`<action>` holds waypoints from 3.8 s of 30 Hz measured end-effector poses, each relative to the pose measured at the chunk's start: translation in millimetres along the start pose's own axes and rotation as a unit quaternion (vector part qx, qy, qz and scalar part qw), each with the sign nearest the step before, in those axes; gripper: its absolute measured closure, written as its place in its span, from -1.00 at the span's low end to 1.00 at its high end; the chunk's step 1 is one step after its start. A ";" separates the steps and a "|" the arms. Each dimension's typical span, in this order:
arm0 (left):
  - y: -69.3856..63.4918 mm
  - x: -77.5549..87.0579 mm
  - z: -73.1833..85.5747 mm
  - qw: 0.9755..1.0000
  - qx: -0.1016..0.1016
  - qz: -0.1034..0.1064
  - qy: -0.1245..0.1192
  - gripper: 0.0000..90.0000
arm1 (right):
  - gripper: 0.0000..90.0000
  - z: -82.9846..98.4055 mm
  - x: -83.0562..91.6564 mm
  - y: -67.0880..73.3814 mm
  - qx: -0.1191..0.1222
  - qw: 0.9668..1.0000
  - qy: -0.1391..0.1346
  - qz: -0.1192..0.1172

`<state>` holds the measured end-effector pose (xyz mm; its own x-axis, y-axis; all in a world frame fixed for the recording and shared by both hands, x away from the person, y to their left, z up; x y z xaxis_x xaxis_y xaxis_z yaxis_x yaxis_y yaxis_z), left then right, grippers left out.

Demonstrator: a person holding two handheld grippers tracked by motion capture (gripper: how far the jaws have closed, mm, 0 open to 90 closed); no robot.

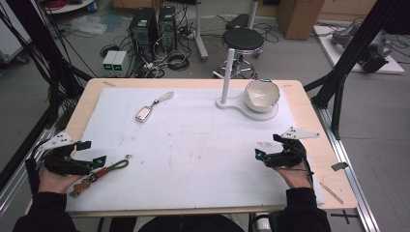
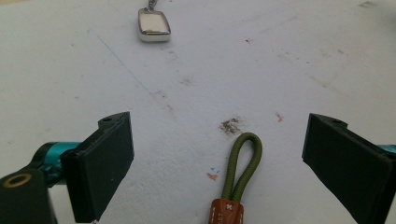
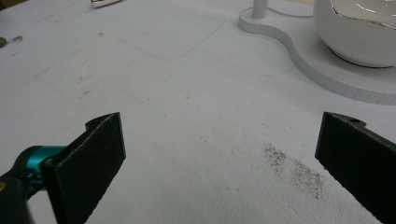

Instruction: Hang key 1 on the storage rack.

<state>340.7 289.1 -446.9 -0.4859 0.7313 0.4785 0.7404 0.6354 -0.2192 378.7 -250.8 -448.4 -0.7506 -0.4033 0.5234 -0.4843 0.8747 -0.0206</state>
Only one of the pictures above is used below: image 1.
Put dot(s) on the white metal stand leg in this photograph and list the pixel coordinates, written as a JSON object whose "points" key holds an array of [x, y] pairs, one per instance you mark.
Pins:
{"points": [[200, 35]]}

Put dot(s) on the white ceramic bowl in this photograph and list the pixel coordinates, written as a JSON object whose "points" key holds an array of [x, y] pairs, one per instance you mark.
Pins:
{"points": [[261, 96]]}

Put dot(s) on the white table mat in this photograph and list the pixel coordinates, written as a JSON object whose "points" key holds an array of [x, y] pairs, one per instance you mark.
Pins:
{"points": [[193, 151]]}

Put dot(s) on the black frame strut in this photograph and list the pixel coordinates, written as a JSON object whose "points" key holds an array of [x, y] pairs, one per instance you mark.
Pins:
{"points": [[351, 54], [42, 45]]}

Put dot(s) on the person's left hand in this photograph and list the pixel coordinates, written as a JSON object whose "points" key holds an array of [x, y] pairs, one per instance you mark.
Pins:
{"points": [[54, 183]]}

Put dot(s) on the aluminium rail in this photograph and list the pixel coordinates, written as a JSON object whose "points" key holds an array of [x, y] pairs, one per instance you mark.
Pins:
{"points": [[19, 180], [351, 180]]}

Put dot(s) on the black round stool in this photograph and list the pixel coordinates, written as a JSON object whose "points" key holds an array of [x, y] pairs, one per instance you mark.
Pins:
{"points": [[243, 39]]}

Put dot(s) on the person's right hand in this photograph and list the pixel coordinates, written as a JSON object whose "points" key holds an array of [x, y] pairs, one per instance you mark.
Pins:
{"points": [[298, 177]]}

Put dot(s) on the large black computer tower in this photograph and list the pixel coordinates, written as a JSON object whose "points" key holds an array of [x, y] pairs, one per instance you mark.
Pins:
{"points": [[143, 32]]}

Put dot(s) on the small grey metal piece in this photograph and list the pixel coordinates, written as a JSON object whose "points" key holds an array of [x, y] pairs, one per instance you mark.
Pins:
{"points": [[339, 166]]}

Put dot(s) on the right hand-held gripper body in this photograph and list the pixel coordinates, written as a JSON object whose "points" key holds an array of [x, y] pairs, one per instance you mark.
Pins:
{"points": [[285, 158]]}

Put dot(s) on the small black computer tower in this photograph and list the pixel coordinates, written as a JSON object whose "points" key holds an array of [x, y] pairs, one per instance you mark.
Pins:
{"points": [[167, 27]]}

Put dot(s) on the white bench power supply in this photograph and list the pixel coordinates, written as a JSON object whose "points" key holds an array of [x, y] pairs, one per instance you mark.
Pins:
{"points": [[109, 63], [120, 63]]}

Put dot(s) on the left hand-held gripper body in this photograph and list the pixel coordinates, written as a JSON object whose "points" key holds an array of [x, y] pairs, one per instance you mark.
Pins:
{"points": [[61, 164]]}

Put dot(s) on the round white table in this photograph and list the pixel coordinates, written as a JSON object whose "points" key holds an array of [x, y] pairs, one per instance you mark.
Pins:
{"points": [[69, 5]]}

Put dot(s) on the person's lap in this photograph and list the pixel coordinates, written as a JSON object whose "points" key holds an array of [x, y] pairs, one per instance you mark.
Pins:
{"points": [[180, 224]]}

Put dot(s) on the cardboard box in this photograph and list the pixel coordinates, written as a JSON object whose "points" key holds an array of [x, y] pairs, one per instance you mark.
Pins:
{"points": [[298, 17]]}

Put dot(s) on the white board with devices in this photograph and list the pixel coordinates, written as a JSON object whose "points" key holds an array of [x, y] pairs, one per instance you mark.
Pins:
{"points": [[364, 48]]}

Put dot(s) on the clear plastic bag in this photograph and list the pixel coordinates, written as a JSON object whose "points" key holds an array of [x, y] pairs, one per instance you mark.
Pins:
{"points": [[88, 25]]}

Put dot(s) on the white stand with pole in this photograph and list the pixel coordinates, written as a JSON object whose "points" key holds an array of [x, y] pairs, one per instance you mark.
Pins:
{"points": [[227, 74]]}

